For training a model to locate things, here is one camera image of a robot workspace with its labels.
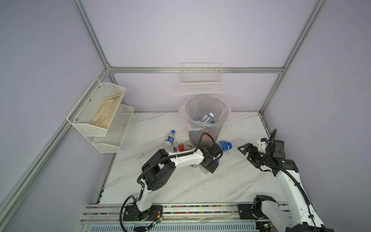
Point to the grey mesh waste bin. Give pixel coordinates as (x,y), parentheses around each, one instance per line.
(194,136)

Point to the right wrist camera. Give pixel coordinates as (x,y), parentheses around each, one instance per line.
(265,145)

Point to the white upper mesh shelf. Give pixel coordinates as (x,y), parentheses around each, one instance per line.
(83,116)

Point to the white wire wall basket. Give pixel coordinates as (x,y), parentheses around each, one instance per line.
(201,78)

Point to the white lower mesh shelf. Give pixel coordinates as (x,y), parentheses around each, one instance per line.
(113,140)

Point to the white mesh shelf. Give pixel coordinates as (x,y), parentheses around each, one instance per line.
(113,140)
(83,116)

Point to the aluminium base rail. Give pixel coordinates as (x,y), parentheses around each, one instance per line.
(208,217)

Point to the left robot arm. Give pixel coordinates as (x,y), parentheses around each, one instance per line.
(159,168)

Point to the small blue label bottle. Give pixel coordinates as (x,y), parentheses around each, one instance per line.
(169,140)

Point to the beige cloth in shelf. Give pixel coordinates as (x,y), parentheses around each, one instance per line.
(106,111)

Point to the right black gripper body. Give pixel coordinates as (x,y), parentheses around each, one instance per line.
(257,156)

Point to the clear plastic bin liner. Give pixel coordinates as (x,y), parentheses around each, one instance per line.
(195,109)

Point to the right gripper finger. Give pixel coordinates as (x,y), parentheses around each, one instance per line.
(252,161)
(245,149)

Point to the orange label yellow-cap bottle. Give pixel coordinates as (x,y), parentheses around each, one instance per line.
(206,140)

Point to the red cap small bottle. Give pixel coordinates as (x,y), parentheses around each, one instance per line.
(183,147)

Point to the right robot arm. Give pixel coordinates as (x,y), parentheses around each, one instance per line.
(270,152)

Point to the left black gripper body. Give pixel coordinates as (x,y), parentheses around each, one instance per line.
(211,166)

